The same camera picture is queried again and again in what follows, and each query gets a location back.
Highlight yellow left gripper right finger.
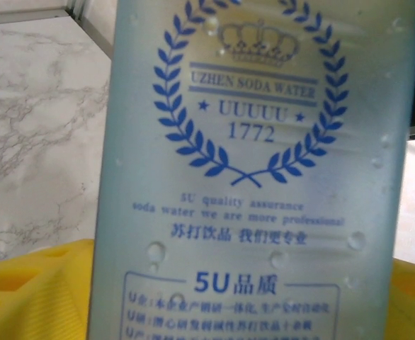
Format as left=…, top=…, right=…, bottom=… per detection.
left=379, top=260, right=415, bottom=340

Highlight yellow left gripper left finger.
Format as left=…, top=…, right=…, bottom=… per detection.
left=0, top=239, right=98, bottom=340

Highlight aluminium frame side rail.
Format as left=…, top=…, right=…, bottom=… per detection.
left=0, top=7, right=69, bottom=26

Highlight pale blue soda water bottle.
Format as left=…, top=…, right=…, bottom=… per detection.
left=86, top=0, right=415, bottom=340

